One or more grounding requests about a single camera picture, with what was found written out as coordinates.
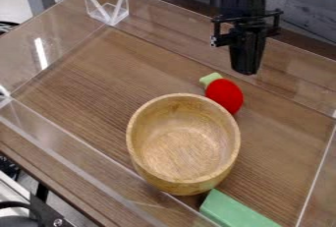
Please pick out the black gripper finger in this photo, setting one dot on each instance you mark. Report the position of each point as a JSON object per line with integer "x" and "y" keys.
{"x": 246, "y": 50}

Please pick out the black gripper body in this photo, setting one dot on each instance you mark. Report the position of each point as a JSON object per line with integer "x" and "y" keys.
{"x": 266, "y": 23}

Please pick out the red felt fruit green leaf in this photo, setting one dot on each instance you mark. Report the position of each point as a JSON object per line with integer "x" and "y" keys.
{"x": 222, "y": 91}

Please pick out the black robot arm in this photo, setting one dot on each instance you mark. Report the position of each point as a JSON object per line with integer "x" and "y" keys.
{"x": 240, "y": 8}

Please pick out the wooden bowl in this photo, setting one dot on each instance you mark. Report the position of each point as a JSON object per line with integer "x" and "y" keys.
{"x": 182, "y": 142}

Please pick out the clear acrylic tray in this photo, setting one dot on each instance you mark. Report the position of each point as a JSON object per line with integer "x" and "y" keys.
{"x": 76, "y": 76}

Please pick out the green block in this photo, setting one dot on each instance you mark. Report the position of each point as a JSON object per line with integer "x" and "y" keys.
{"x": 228, "y": 213}

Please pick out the black clamp with cable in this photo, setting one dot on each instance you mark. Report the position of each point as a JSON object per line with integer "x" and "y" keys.
{"x": 29, "y": 213}

